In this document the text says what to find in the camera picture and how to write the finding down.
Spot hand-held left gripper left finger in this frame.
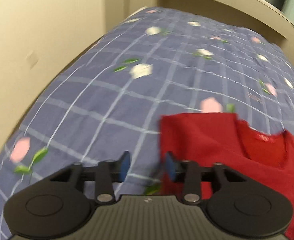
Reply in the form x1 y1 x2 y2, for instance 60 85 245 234
48 151 132 204

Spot white wall socket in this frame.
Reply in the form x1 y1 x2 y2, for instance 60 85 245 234
26 51 41 69

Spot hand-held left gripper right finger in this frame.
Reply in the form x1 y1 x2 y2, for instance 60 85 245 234
164 151 247 204

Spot red knit garment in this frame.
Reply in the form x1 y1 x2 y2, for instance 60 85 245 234
159 112 294 240

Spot blue checked floral blanket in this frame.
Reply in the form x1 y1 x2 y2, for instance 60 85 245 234
0 6 294 240

